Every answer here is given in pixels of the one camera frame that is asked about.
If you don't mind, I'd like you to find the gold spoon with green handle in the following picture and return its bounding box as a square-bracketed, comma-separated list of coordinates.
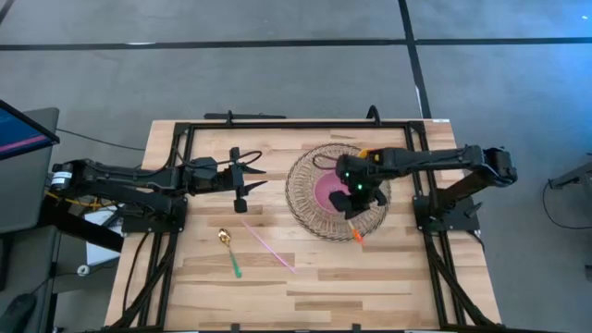
[217, 228, 243, 279]

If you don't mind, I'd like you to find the thin black stand cable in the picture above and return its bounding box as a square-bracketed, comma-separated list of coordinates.
[541, 179, 592, 231]

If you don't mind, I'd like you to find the monitor with blue screen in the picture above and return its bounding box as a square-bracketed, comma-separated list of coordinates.
[0, 99, 61, 161]

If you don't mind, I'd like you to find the round woven wire basket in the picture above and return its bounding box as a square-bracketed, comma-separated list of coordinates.
[284, 142, 392, 242]

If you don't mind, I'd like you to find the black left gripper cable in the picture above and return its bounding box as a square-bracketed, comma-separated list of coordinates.
[221, 150, 264, 168]

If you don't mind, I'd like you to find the pink plastic bowl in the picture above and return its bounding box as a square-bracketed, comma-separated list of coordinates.
[314, 171, 352, 215]

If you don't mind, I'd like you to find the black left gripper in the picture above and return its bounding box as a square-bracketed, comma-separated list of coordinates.
[184, 146, 268, 214]

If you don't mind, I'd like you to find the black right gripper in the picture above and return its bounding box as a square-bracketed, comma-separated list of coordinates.
[328, 154, 389, 221]

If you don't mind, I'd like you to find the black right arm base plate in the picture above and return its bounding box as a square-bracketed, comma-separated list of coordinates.
[413, 196, 481, 232]

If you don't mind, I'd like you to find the white box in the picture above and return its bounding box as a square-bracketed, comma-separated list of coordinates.
[85, 207, 124, 267]

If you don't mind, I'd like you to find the yellow cable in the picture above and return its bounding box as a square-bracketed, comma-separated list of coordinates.
[45, 191, 117, 209]

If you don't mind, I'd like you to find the black metal table frame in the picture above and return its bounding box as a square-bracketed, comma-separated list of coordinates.
[104, 117, 505, 333]

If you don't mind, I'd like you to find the pink drinking straw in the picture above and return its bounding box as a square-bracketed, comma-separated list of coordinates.
[240, 219, 297, 274]

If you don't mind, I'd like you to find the black metal stand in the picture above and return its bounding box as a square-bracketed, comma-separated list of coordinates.
[548, 152, 592, 191]

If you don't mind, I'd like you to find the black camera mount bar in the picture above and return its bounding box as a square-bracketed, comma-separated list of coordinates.
[203, 109, 288, 122]

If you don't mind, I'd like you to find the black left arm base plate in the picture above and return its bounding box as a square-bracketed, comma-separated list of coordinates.
[122, 196, 189, 234]

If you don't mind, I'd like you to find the black floor cable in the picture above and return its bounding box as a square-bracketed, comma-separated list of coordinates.
[57, 128, 147, 153]

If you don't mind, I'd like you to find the black computer mouse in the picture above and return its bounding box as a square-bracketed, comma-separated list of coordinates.
[0, 293, 38, 333]

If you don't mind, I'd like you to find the grey desk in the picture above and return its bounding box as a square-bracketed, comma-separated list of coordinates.
[0, 107, 60, 235]

